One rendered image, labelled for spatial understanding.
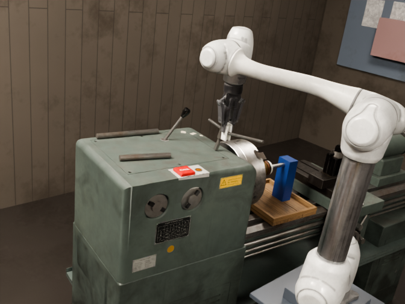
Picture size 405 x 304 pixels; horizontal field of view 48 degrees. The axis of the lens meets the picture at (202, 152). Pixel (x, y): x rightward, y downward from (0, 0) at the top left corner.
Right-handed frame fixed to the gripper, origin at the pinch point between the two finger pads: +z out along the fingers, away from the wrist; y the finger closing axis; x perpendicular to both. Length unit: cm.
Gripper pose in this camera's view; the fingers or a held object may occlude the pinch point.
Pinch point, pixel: (226, 131)
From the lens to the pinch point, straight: 185.9
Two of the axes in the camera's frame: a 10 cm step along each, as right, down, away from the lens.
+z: -1.2, 9.2, 3.7
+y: 8.2, -1.2, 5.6
